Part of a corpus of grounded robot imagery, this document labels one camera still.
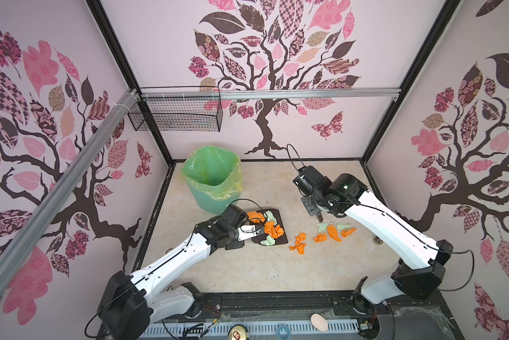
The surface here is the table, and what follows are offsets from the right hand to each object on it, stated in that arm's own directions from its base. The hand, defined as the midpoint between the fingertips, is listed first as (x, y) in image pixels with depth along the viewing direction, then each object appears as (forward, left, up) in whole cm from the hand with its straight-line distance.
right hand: (315, 196), depth 72 cm
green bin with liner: (+24, +42, -18) cm, 52 cm away
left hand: (-5, +29, -16) cm, 33 cm away
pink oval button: (-34, 0, -25) cm, 43 cm away
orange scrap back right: (-9, +21, +2) cm, 23 cm away
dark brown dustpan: (-7, +11, -19) cm, 23 cm away
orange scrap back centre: (-7, +3, -25) cm, 26 cm away
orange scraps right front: (-3, -12, -25) cm, 28 cm away
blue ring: (-36, +11, -26) cm, 46 cm away
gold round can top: (-37, +27, -15) cm, 48 cm away
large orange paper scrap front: (-4, +14, -17) cm, 23 cm away
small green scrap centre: (+2, +15, -18) cm, 24 cm away
